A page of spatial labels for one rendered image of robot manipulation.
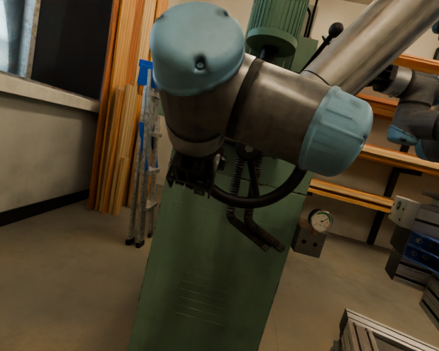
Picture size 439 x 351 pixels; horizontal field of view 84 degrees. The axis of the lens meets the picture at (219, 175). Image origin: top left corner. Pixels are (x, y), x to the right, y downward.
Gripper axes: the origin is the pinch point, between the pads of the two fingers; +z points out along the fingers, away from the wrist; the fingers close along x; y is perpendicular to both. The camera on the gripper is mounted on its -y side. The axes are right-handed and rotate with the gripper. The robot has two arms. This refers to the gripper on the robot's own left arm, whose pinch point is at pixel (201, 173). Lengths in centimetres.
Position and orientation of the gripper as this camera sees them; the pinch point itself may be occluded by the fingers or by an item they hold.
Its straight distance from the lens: 51.7
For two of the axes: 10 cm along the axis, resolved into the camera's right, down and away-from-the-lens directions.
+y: -2.7, 8.9, -3.6
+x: 9.6, 2.8, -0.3
